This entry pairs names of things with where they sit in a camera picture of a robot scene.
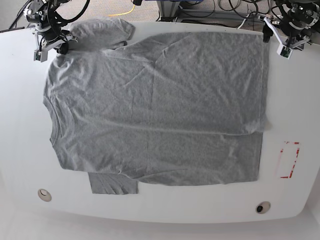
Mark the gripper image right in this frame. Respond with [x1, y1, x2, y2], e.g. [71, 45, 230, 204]
[258, 13, 313, 51]

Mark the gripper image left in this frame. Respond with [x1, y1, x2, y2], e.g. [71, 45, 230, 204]
[33, 23, 77, 54]

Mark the grey t-shirt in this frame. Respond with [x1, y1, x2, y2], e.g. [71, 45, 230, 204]
[43, 19, 270, 195]

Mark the red tape rectangle marking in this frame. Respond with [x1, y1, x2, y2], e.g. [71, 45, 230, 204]
[276, 141, 300, 179]

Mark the left table grommet hole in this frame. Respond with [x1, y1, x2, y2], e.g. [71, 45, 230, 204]
[37, 189, 52, 202]

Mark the table grommet hole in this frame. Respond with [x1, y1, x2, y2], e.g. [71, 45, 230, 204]
[37, 189, 52, 202]
[255, 201, 271, 215]

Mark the right table grommet hole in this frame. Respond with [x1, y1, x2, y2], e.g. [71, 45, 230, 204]
[255, 201, 271, 215]

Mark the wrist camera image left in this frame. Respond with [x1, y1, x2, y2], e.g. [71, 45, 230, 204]
[33, 50, 48, 63]

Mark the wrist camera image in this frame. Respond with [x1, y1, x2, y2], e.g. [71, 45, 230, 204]
[276, 44, 293, 60]
[33, 50, 48, 63]

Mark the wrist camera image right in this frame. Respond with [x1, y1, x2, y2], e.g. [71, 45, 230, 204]
[276, 44, 293, 60]

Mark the white cable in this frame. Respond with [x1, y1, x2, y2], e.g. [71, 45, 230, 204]
[236, 11, 266, 30]

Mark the yellow cable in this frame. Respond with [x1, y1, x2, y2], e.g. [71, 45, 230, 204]
[107, 2, 137, 18]

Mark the aluminium frame base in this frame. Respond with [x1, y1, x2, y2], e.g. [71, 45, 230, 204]
[156, 0, 266, 29]

